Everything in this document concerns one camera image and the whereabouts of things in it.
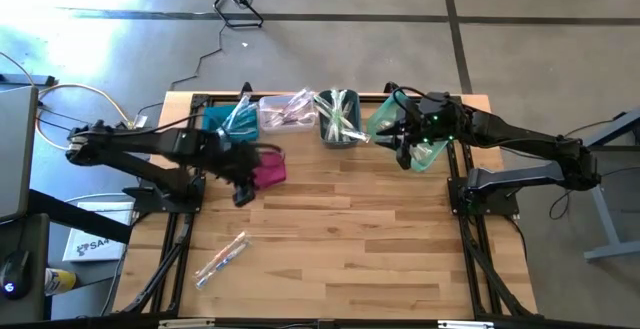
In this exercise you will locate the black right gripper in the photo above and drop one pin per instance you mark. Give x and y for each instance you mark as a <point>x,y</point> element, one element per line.
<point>437,119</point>

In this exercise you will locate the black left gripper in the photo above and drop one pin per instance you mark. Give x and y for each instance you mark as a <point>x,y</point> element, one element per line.
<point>235,161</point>

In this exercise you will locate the magenta plastic bin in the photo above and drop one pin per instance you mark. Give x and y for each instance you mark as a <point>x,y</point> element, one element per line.
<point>272,169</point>

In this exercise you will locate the green toothbrush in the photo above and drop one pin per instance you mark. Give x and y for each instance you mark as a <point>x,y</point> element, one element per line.
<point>350,106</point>
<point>352,135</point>
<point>345,124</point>
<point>339,99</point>
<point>330,129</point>
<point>325,106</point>

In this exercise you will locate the blue toothbrush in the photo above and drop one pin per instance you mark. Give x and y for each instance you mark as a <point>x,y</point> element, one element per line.
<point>225,264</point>
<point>232,128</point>
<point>250,125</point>
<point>247,116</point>
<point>239,109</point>

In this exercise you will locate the green toothbrushes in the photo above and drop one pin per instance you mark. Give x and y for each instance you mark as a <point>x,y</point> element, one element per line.
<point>326,111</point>

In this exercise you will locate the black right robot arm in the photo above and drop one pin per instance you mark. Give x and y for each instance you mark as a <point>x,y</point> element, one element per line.
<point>525,134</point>

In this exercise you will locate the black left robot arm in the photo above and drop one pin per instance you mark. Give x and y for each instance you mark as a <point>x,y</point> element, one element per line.
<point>140,144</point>

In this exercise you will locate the teal translucent plastic bin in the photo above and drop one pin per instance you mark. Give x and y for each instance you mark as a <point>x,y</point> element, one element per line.
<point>382,114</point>

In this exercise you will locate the dark grey plastic bin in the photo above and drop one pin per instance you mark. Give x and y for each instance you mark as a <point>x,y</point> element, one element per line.
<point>356,114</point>

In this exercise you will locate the black table clamp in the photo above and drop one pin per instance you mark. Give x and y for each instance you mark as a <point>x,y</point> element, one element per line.
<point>246,89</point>
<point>391,87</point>

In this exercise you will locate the clear white plastic bin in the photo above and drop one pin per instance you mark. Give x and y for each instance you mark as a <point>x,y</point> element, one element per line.
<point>290,130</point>

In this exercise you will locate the bright blue plastic bin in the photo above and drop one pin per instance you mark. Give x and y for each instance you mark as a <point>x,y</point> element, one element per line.
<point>215,116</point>

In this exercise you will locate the black yellow plug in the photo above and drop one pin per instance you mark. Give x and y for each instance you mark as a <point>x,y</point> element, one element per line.
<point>140,120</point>

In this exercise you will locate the white printed box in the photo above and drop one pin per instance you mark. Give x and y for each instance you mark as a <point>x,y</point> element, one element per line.
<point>92,249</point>

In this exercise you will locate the black desk beam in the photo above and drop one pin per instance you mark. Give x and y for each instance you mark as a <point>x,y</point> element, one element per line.
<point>75,216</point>

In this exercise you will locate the yellow white can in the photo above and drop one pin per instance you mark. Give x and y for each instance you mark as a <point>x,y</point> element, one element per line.
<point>60,281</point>

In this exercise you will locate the black desk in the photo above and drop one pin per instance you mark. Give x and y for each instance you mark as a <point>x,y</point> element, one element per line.
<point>37,239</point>

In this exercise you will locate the grey laptop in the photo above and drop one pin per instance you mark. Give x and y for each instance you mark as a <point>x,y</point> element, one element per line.
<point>17,154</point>

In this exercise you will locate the black computer mouse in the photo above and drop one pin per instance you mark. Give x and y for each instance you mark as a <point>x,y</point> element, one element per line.
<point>15,274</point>

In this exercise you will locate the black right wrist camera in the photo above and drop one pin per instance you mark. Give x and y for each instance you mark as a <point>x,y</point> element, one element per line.
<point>416,128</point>

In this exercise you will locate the silver angle bracket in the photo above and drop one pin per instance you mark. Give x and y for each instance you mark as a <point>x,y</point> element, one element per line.
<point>465,325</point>
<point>185,324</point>

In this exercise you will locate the grey metal desk frame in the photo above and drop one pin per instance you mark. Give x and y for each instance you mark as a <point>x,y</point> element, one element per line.
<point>607,224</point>

